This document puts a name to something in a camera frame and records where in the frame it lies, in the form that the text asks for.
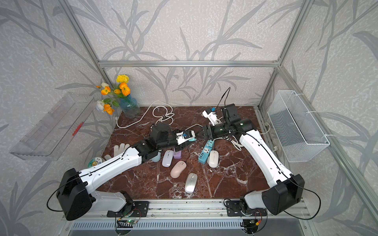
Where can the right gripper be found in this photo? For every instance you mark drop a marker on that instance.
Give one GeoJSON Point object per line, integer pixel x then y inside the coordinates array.
{"type": "Point", "coordinates": [204, 131]}

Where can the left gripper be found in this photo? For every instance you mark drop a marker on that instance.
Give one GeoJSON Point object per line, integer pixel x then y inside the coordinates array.
{"type": "Point", "coordinates": [180, 147]}

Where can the teal usb charger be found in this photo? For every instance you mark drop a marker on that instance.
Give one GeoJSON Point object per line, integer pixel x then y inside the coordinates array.
{"type": "Point", "coordinates": [192, 136]}

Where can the teal power strip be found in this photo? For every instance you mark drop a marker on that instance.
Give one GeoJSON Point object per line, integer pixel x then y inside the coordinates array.
{"type": "Point", "coordinates": [206, 151]}

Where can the silver wireless mouse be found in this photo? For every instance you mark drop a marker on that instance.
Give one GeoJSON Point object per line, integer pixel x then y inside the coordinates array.
{"type": "Point", "coordinates": [191, 183]}

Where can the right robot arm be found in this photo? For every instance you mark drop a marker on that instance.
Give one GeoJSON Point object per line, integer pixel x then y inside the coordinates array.
{"type": "Point", "coordinates": [285, 189]}

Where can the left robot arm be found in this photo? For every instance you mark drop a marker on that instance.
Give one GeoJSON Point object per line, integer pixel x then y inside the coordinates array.
{"type": "Point", "coordinates": [78, 194]}

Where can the purple power strip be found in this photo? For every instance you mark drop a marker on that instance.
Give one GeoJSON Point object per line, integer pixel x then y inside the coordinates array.
{"type": "Point", "coordinates": [177, 154]}

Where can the blue glass vase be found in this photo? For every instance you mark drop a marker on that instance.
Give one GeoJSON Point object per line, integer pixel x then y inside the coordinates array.
{"type": "Point", "coordinates": [130, 107]}

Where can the white work glove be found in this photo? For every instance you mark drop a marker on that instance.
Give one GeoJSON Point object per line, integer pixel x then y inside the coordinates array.
{"type": "Point", "coordinates": [118, 149]}

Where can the orange yellow artificial flowers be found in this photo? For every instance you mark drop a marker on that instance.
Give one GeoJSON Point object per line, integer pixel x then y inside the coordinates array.
{"type": "Point", "coordinates": [122, 90]}

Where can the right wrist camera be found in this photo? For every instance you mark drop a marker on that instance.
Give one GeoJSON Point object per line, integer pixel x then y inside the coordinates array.
{"type": "Point", "coordinates": [210, 114]}

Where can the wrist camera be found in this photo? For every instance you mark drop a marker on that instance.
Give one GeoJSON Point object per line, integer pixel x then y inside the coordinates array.
{"type": "Point", "coordinates": [182, 137]}
{"type": "Point", "coordinates": [210, 114]}

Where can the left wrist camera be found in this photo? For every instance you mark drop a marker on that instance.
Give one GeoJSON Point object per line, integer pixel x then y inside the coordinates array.
{"type": "Point", "coordinates": [182, 137]}

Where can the lavender white wireless mouse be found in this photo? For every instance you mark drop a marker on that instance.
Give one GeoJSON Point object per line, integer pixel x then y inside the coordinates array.
{"type": "Point", "coordinates": [167, 158]}

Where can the light blue wireless mouse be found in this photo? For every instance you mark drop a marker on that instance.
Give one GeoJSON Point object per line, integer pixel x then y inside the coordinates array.
{"type": "Point", "coordinates": [157, 158]}

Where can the pink wireless mouse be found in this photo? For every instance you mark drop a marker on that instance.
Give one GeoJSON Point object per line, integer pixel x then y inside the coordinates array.
{"type": "Point", "coordinates": [178, 169]}

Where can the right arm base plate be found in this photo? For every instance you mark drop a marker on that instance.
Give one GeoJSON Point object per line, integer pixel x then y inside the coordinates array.
{"type": "Point", "coordinates": [237, 208]}

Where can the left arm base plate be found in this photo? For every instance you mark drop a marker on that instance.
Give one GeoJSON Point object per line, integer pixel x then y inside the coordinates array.
{"type": "Point", "coordinates": [136, 209]}

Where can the white wire mesh basket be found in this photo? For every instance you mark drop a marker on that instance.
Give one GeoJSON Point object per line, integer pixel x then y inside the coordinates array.
{"type": "Point", "coordinates": [296, 128]}

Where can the clear plastic wall shelf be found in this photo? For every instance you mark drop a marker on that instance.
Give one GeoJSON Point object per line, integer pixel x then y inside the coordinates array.
{"type": "Point", "coordinates": [48, 140]}

